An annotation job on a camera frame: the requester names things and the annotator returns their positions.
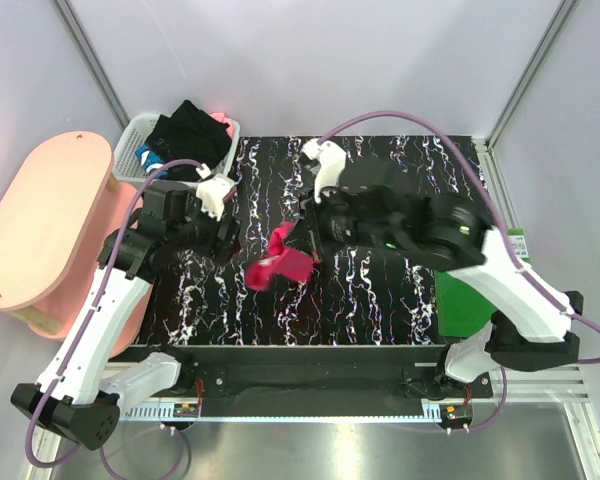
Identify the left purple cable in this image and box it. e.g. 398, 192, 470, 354
24, 158, 216, 478

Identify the aluminium frame post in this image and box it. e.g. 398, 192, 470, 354
51, 0, 130, 129
485, 0, 580, 151

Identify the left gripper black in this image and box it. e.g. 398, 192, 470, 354
169, 188, 243, 264

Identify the right small controller board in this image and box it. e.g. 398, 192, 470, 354
442, 403, 473, 423

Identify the right aluminium frame post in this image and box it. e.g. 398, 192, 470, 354
485, 0, 580, 151

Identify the black marble pattern mat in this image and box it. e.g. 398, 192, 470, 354
138, 134, 501, 348

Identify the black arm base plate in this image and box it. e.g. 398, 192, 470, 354
137, 343, 496, 418

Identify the pink three tier shelf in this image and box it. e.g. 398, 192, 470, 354
0, 131, 136, 340

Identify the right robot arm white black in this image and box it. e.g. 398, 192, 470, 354
299, 186, 580, 397

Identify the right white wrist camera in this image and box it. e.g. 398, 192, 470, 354
302, 138, 347, 204

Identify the white slotted cable duct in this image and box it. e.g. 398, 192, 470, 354
120, 399, 442, 424

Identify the purple cable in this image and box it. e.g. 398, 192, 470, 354
319, 110, 600, 434
24, 158, 216, 478

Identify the black t shirt in basket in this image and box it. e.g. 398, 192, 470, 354
143, 100, 233, 170

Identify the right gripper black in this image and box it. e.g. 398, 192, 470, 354
283, 177, 402, 261

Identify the left small controller board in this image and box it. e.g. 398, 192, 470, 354
173, 402, 200, 418

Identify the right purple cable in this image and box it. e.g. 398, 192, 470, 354
319, 110, 600, 434

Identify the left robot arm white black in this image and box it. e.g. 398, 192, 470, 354
11, 174, 240, 450

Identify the light pink garment in basket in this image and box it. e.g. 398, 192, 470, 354
210, 112, 234, 138

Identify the left aluminium frame post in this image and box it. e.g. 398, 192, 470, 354
51, 0, 130, 129

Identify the small controller board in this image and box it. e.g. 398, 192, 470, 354
173, 402, 200, 418
442, 403, 473, 423

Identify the pink red t shirt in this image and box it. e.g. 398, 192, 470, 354
245, 222, 314, 291

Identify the white plastic laundry basket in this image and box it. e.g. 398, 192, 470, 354
113, 102, 240, 186

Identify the aluminium rail front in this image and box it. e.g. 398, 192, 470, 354
490, 366, 589, 403

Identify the green cutting mat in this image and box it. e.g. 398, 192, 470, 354
433, 226, 531, 342

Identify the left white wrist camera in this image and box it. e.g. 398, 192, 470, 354
195, 173, 237, 221

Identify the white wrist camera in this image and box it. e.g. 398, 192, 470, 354
302, 138, 347, 204
195, 173, 237, 221

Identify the blue white garment in basket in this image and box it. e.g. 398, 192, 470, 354
135, 144, 165, 176

